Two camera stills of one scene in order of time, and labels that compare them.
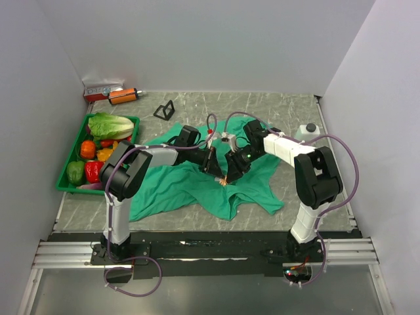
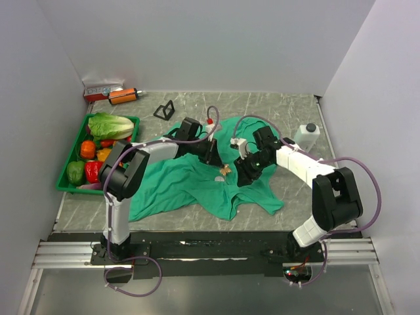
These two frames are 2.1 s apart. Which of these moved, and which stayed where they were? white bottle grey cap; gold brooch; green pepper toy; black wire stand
Moved: gold brooch
Stayed: white bottle grey cap; green pepper toy; black wire stand
